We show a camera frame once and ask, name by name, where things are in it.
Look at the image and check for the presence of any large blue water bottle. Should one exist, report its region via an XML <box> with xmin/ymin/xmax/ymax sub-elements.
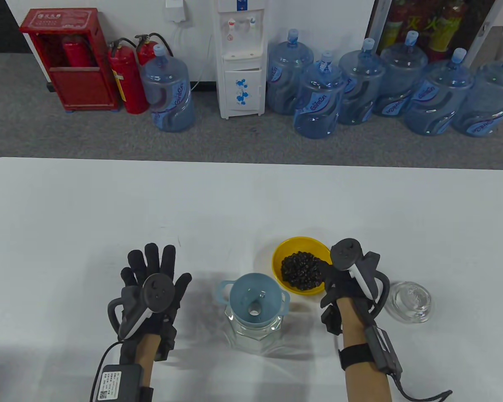
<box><xmin>140</xmin><ymin>44</ymin><xmax>195</xmax><ymax>133</ymax></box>

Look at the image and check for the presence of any yellow plastic bowl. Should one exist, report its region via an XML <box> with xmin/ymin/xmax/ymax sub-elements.
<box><xmin>272</xmin><ymin>237</ymin><xmax>332</xmax><ymax>296</ymax></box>

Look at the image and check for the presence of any clear glass jar lid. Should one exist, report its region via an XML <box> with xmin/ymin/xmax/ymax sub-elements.
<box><xmin>385</xmin><ymin>281</ymin><xmax>434</xmax><ymax>323</ymax></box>

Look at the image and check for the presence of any black right hand controller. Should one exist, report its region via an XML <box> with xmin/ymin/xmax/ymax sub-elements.
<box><xmin>330</xmin><ymin>239</ymin><xmax>390</xmax><ymax>314</ymax></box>

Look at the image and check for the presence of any person's left forearm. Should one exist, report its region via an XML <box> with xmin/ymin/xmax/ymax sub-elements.
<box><xmin>133</xmin><ymin>335</ymin><xmax>160</xmax><ymax>390</ymax></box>

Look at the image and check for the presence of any red fire extinguisher cabinet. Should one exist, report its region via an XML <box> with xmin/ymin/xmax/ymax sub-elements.
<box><xmin>19</xmin><ymin>8</ymin><xmax>121</xmax><ymax>111</ymax></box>

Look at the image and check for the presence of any black battery pack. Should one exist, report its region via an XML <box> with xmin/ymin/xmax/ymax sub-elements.
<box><xmin>96</xmin><ymin>363</ymin><xmax>145</xmax><ymax>402</ymax></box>

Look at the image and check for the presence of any black left hand controller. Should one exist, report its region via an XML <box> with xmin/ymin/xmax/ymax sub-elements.
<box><xmin>107</xmin><ymin>273</ymin><xmax>174</xmax><ymax>340</ymax></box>

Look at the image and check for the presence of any light blue plastic funnel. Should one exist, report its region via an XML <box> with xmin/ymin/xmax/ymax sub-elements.
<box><xmin>216</xmin><ymin>273</ymin><xmax>290</xmax><ymax>327</ymax></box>

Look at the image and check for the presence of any row of blue water jugs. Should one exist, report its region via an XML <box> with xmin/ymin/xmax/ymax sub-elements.
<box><xmin>266</xmin><ymin>28</ymin><xmax>503</xmax><ymax>140</ymax></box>

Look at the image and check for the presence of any black battery cable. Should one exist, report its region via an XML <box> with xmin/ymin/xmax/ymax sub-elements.
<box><xmin>90</xmin><ymin>341</ymin><xmax>122</xmax><ymax>402</ymax></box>

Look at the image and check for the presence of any red fire extinguisher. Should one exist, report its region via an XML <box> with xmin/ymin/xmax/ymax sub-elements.
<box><xmin>108</xmin><ymin>38</ymin><xmax>148</xmax><ymax>115</ymax></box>
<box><xmin>134</xmin><ymin>33</ymin><xmax>173</xmax><ymax>66</ymax></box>

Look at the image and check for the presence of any white wall box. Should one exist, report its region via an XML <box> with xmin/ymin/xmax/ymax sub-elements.
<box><xmin>164</xmin><ymin>0</ymin><xmax>189</xmax><ymax>23</ymax></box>

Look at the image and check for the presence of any black hand controller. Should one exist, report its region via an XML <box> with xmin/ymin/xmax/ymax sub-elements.
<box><xmin>107</xmin><ymin>273</ymin><xmax>174</xmax><ymax>340</ymax></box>
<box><xmin>330</xmin><ymin>239</ymin><xmax>390</xmax><ymax>314</ymax></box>

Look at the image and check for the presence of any clear glass jar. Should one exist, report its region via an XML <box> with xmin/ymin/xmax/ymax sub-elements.
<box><xmin>224</xmin><ymin>304</ymin><xmax>286</xmax><ymax>356</ymax></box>

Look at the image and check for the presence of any red extinguisher inside cabinet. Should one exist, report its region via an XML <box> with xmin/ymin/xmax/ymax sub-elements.
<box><xmin>62</xmin><ymin>36</ymin><xmax>93</xmax><ymax>67</ymax></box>

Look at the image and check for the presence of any person's left hand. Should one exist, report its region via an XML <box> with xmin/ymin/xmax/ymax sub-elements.
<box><xmin>119</xmin><ymin>243</ymin><xmax>192</xmax><ymax>363</ymax></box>

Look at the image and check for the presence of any white water dispenser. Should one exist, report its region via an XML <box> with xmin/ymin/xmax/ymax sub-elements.
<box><xmin>213</xmin><ymin>0</ymin><xmax>270</xmax><ymax>120</ymax></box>

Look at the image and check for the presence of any person's right forearm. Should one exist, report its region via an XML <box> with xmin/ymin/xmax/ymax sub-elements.
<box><xmin>340</xmin><ymin>299</ymin><xmax>392</xmax><ymax>402</ymax></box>

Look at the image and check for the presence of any glass-door fire cabinet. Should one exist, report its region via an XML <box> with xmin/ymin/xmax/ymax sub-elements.
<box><xmin>367</xmin><ymin>0</ymin><xmax>503</xmax><ymax>70</ymax></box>

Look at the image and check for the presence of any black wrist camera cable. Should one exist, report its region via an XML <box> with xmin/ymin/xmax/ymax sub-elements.
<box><xmin>396</xmin><ymin>373</ymin><xmax>453</xmax><ymax>402</ymax></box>

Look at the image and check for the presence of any white power cable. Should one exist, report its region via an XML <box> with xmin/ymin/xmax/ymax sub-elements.
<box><xmin>191</xmin><ymin>33</ymin><xmax>213</xmax><ymax>90</ymax></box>

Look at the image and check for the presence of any black wrist strap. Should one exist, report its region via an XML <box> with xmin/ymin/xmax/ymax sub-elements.
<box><xmin>339</xmin><ymin>343</ymin><xmax>380</xmax><ymax>371</ymax></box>

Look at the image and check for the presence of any pile of dark coffee beans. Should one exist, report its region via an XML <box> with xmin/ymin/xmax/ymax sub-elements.
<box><xmin>281</xmin><ymin>250</ymin><xmax>323</xmax><ymax>291</ymax></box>

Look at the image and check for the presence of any person's right hand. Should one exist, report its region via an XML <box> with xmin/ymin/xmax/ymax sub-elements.
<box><xmin>320</xmin><ymin>262</ymin><xmax>373</xmax><ymax>335</ymax></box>

